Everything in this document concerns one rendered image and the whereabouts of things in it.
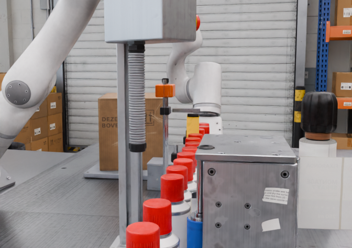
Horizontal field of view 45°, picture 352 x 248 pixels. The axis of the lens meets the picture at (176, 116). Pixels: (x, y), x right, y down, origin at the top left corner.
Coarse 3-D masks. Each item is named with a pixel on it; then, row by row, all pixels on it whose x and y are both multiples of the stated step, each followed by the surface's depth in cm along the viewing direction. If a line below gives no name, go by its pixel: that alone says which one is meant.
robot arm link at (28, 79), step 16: (64, 0) 114; (80, 0) 111; (96, 0) 111; (64, 16) 115; (80, 16) 116; (48, 32) 117; (64, 32) 117; (80, 32) 120; (32, 48) 118; (48, 48) 118; (64, 48) 120; (16, 64) 117; (32, 64) 117; (48, 64) 119; (16, 80) 116; (32, 80) 117; (48, 80) 120; (16, 96) 117; (32, 96) 118
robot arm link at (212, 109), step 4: (196, 104) 124; (200, 104) 123; (204, 104) 122; (208, 104) 122; (212, 104) 122; (200, 108) 122; (204, 108) 122; (208, 108) 122; (212, 108) 122; (216, 108) 123; (220, 108) 125; (196, 112) 124; (200, 112) 123; (204, 112) 123; (208, 112) 123; (212, 112) 123; (216, 112) 123; (220, 112) 124
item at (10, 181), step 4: (0, 168) 146; (4, 172) 146; (0, 176) 143; (4, 176) 144; (8, 176) 145; (0, 180) 141; (4, 180) 143; (8, 180) 144; (12, 180) 145; (0, 184) 140; (4, 184) 141; (8, 184) 143; (12, 184) 145; (0, 188) 139
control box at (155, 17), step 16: (112, 0) 84; (128, 0) 80; (144, 0) 77; (160, 0) 75; (176, 0) 77; (192, 0) 80; (112, 16) 84; (128, 16) 81; (144, 16) 78; (160, 16) 75; (176, 16) 77; (192, 16) 80; (112, 32) 84; (128, 32) 81; (144, 32) 78; (160, 32) 75; (176, 32) 78; (192, 32) 81
